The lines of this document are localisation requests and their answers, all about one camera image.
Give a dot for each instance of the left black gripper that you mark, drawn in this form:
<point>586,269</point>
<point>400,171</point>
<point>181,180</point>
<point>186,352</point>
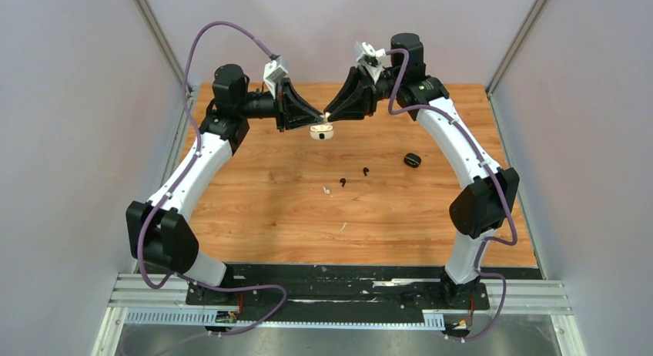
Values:
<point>292,111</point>

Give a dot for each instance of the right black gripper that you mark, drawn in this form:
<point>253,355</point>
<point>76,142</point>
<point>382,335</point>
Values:
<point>357,98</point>

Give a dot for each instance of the white earbud charging case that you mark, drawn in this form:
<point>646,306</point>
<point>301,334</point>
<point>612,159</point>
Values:
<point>323,131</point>

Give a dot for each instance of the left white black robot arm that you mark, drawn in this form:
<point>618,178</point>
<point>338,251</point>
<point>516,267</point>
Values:
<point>159,230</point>

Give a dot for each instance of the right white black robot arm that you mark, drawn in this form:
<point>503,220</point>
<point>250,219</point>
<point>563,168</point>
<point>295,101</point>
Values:
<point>482,212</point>

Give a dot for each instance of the black earbud charging case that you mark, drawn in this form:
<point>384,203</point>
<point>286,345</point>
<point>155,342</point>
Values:
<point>412,160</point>

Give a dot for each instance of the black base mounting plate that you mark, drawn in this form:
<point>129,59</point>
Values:
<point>342,293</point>

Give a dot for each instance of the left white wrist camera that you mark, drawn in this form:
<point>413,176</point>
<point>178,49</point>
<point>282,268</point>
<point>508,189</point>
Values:
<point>273,73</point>

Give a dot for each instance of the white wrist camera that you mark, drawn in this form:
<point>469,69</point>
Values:
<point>370,58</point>
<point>273,73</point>

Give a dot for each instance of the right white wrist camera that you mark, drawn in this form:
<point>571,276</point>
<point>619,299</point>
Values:
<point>370,58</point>

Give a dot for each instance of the left aluminium corner post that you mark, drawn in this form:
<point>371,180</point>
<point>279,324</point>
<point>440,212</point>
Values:
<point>155,29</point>

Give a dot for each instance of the aluminium corner post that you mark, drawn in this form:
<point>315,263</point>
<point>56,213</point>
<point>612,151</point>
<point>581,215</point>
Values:
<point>155,29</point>
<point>529,22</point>

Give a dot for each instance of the right aluminium corner post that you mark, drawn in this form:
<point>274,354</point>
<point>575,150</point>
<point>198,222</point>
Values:
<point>529,22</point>

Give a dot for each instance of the aluminium rail frame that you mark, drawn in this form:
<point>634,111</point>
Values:
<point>132,302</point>

